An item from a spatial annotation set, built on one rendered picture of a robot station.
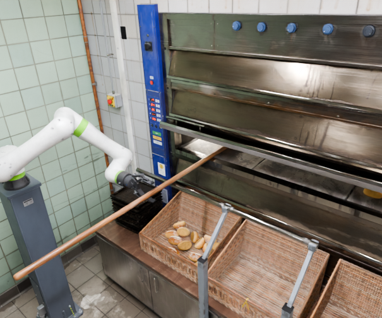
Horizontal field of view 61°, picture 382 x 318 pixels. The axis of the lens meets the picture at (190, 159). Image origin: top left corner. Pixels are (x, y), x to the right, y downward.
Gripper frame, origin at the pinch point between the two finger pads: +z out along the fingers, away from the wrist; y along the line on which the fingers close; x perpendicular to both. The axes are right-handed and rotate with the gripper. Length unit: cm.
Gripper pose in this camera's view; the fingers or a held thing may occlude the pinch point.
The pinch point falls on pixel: (151, 192)
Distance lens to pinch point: 189.9
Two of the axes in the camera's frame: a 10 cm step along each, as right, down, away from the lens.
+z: 7.7, 2.7, -5.8
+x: -6.4, 3.7, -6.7
